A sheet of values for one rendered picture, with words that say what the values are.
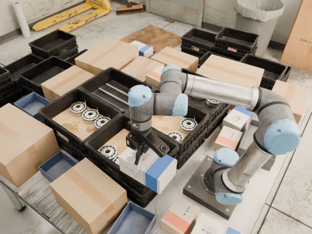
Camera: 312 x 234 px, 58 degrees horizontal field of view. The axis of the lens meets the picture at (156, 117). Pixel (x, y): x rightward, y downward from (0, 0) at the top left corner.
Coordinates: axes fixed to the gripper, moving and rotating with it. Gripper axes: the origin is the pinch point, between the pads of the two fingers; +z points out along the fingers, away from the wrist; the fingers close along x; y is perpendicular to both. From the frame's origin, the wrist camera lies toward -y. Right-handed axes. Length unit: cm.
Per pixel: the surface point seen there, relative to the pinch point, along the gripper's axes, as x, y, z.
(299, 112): -99, -41, 25
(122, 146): -17.8, 31.2, 27.6
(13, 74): -58, 212, 71
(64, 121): -13, 72, 27
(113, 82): -60, 75, 27
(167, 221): 1.6, -11.3, 33.3
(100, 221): 20.3, 12.5, 29.6
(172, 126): -47, 17, 28
